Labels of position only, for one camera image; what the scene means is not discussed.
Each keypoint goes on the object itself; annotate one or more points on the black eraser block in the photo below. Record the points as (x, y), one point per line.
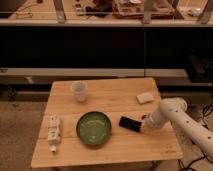
(130, 124)

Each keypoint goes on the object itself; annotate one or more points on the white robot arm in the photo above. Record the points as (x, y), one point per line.
(174, 110)

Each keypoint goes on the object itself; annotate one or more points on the clear plastic cup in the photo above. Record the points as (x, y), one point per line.
(79, 90)

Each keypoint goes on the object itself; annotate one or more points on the white sponge block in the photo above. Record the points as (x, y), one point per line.
(145, 97)

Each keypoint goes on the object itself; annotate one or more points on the green bowl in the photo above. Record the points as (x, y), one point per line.
(93, 128)

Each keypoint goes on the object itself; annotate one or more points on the wooden table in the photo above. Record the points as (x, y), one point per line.
(115, 98)

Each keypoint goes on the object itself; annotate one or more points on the white tube with cap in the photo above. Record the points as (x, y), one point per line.
(54, 137)

